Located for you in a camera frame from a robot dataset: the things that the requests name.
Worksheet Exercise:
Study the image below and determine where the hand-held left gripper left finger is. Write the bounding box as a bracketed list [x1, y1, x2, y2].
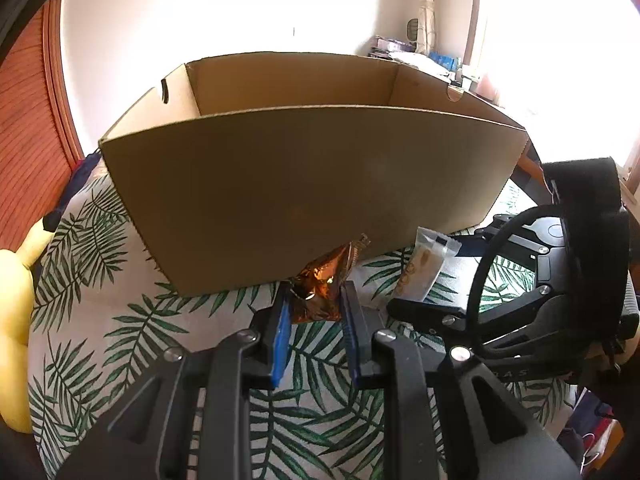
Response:
[55, 280, 294, 480]

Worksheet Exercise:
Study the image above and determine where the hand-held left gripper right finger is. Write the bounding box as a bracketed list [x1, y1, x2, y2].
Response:
[340, 280, 581, 480]

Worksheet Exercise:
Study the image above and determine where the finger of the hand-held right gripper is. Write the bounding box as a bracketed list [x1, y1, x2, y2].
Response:
[387, 284, 555, 347]
[457, 212, 567, 259]

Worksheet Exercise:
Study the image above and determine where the clear snack packet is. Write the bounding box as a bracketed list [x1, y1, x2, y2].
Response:
[386, 226, 460, 311]

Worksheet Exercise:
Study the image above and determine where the copper foil snack wrapper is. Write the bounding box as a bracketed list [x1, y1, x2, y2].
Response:
[287, 232, 372, 323]

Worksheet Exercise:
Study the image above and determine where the brown cardboard box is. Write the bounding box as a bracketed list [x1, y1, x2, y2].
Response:
[97, 51, 531, 297]

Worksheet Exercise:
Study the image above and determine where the leaf print bedsheet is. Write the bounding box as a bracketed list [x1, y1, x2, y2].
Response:
[27, 175, 577, 480]

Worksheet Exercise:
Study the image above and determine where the bright window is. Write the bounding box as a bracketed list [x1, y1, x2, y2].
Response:
[470, 0, 640, 173]

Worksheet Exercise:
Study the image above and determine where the patterned curtain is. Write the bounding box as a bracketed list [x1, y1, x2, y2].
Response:
[412, 0, 444, 59]

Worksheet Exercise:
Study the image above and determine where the dark blue cloth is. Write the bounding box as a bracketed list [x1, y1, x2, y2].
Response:
[62, 152, 107, 207]

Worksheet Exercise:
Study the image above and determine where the yellow plush toy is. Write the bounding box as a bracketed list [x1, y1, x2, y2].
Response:
[0, 215, 59, 434]

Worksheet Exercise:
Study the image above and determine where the wooden headboard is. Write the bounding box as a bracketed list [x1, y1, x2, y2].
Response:
[0, 0, 86, 252]

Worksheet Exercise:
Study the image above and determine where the black cable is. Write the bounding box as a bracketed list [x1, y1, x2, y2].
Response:
[471, 204, 568, 358]

